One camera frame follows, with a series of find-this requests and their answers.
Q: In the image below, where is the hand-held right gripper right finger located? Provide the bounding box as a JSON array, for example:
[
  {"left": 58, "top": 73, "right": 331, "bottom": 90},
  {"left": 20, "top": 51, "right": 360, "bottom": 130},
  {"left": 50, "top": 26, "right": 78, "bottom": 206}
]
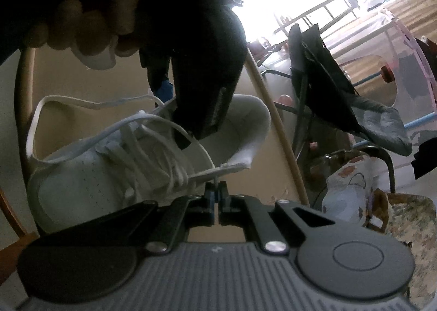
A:
[{"left": 217, "top": 181, "right": 339, "bottom": 254}]

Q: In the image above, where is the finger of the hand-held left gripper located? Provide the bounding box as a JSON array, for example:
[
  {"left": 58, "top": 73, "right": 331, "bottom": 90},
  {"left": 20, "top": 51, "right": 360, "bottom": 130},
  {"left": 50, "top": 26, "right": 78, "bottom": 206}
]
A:
[
  {"left": 172, "top": 57, "right": 247, "bottom": 152},
  {"left": 140, "top": 51, "right": 174, "bottom": 104}
]

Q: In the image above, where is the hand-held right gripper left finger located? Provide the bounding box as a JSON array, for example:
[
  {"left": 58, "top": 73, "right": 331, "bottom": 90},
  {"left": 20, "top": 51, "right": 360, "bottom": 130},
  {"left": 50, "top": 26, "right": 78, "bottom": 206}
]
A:
[{"left": 100, "top": 182, "right": 217, "bottom": 254}]

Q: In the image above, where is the white shoelace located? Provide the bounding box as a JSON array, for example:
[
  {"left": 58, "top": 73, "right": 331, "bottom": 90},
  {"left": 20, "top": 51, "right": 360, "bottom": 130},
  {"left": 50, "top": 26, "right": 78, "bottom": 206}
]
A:
[{"left": 27, "top": 95, "right": 246, "bottom": 195}]

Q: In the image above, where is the white sneaker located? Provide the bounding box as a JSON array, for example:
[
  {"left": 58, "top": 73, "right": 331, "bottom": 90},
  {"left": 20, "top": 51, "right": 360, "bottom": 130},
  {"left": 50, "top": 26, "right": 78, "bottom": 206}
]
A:
[{"left": 26, "top": 94, "right": 272, "bottom": 233}]

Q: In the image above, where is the person's left hand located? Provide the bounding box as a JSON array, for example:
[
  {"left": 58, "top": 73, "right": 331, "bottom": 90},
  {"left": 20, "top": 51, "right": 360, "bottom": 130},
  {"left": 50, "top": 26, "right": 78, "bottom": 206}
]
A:
[{"left": 21, "top": 0, "right": 148, "bottom": 58}]

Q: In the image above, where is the black folding chair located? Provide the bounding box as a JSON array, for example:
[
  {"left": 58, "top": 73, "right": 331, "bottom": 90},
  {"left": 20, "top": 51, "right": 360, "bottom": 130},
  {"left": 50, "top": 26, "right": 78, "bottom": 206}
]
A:
[{"left": 261, "top": 23, "right": 414, "bottom": 195}]

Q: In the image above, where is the wooden ladder stool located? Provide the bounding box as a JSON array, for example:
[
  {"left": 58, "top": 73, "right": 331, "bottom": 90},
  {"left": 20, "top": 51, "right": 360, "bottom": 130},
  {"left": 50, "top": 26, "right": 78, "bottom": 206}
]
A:
[{"left": 273, "top": 0, "right": 361, "bottom": 35}]

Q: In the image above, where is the floral sofa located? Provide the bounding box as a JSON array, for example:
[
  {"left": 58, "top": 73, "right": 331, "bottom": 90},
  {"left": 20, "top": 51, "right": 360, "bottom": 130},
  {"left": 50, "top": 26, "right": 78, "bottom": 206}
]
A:
[{"left": 367, "top": 191, "right": 437, "bottom": 298}]

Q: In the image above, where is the black hanging cloth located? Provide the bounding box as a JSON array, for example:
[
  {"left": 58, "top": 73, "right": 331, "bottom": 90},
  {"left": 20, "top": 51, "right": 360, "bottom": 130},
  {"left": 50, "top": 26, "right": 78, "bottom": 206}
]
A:
[{"left": 411, "top": 130, "right": 437, "bottom": 180}]

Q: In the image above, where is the pink mesh play tent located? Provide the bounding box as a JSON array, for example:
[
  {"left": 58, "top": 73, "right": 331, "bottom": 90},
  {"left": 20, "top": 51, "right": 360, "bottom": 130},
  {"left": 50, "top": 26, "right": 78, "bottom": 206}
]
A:
[{"left": 328, "top": 7, "right": 437, "bottom": 127}]

